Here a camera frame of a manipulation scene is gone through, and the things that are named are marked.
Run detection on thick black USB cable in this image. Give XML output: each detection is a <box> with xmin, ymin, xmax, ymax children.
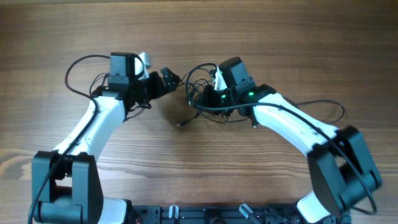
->
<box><xmin>177</xmin><ymin>68</ymin><xmax>218</xmax><ymax>127</ymax></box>

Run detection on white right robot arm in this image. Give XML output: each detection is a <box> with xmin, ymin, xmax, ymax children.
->
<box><xmin>196</xmin><ymin>57</ymin><xmax>382</xmax><ymax>223</ymax></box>

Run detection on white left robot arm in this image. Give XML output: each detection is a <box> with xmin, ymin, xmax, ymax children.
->
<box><xmin>27</xmin><ymin>52</ymin><xmax>180</xmax><ymax>223</ymax></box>

